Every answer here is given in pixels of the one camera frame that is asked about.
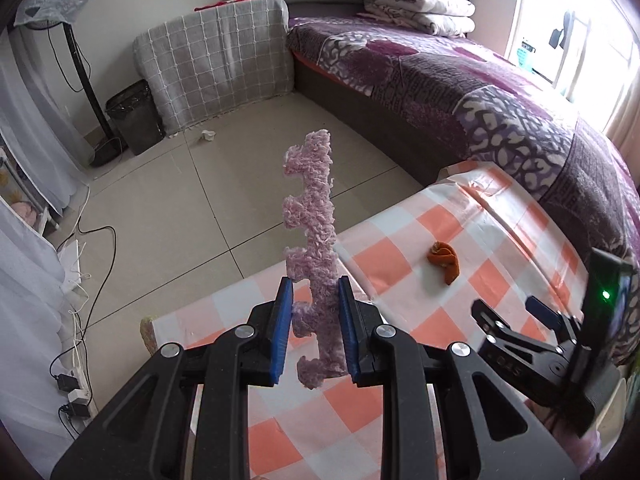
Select black waste bin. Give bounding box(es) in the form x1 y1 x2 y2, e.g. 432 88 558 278
105 80 166 156

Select beige curtain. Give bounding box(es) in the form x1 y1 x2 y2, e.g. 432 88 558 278
605 45 640 161

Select bed with purple blanket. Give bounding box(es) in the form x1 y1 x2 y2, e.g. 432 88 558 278
287 15 640 366

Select dark bed frame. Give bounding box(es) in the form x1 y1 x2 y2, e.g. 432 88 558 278
290 52 471 188

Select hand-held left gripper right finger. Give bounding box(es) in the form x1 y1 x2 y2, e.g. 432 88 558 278
337 275 581 480

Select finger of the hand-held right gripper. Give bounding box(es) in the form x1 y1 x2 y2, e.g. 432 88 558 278
471 299 562 362
525 296 584 345

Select bright window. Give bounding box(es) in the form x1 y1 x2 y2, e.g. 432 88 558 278
505 0 640 126

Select orange peel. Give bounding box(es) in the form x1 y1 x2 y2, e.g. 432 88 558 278
426 241 460 286

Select pink foam strip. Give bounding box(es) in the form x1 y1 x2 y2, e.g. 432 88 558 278
282 130 349 390

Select white power strip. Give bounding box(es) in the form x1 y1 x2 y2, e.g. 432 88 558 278
69 355 92 403

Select folded floral quilts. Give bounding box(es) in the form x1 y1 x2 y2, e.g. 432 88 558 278
364 0 476 37

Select orange checkered tablecloth table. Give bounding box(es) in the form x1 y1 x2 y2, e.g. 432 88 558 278
140 162 626 480

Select grey checked cloth cover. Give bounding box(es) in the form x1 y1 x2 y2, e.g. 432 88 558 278
132 0 296 138

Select white sheer curtain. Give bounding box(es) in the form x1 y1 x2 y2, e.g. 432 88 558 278
0 30 91 441

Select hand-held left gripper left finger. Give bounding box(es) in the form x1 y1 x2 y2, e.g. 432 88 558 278
50 277 296 480

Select red cloth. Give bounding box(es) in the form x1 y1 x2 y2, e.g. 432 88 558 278
195 0 256 12

